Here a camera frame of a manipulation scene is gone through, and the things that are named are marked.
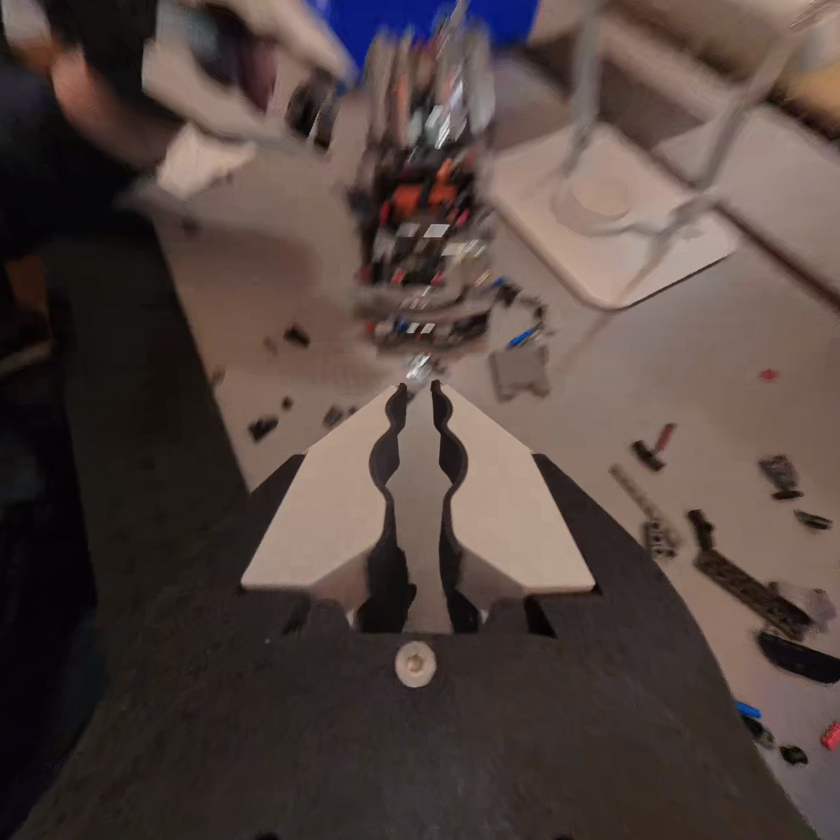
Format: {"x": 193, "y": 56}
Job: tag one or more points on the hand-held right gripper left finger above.
{"x": 315, "y": 525}

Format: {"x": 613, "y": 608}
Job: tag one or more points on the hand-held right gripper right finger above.
{"x": 518, "y": 525}

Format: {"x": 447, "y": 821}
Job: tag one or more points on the lego car model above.
{"x": 420, "y": 210}

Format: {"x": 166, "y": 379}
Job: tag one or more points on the person's left forearm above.
{"x": 26, "y": 131}

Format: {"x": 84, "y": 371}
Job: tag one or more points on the small black lego piece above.
{"x": 262, "y": 429}

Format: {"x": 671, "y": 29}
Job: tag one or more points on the dark grey lego panel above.
{"x": 518, "y": 374}

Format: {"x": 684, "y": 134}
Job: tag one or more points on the scattered dark lego pieces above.
{"x": 748, "y": 590}

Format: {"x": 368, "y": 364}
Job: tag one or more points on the black perforated board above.
{"x": 131, "y": 367}

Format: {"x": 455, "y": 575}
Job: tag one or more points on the white book stand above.
{"x": 577, "y": 249}

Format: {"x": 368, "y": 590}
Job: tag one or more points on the blue storage bin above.
{"x": 354, "y": 19}

